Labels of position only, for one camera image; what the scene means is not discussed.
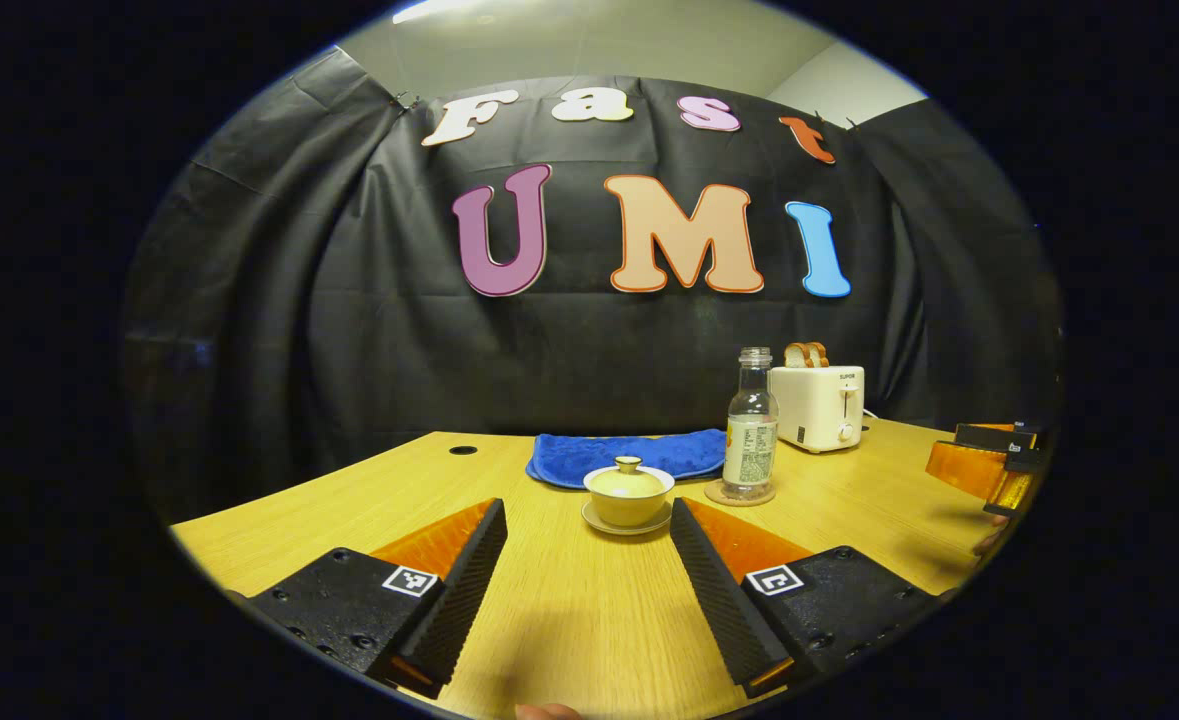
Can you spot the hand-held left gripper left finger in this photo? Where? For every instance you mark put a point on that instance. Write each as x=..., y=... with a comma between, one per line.
x=464, y=580

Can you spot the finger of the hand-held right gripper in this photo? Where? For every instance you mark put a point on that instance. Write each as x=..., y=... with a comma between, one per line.
x=989, y=436
x=1027, y=462

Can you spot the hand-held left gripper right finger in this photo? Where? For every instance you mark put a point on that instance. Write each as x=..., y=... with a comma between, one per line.
x=714, y=585

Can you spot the round wooden coaster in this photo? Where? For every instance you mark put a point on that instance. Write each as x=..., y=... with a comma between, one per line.
x=719, y=497

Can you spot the yellow teacup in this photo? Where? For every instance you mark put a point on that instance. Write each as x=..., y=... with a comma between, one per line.
x=629, y=510

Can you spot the clear water bottle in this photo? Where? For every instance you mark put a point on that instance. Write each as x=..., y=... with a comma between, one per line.
x=751, y=450

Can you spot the yellow saucer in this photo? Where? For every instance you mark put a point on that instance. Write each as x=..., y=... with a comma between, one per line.
x=629, y=529

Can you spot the blue towel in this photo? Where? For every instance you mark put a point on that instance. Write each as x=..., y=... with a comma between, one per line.
x=649, y=452

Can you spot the cream toaster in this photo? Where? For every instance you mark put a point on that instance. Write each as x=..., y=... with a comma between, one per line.
x=819, y=410

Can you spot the toast bread slice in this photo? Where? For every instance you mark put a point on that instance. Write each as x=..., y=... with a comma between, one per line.
x=818, y=353
x=797, y=355

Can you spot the black backdrop cloth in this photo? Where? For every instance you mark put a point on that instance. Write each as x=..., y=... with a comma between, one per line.
x=369, y=340

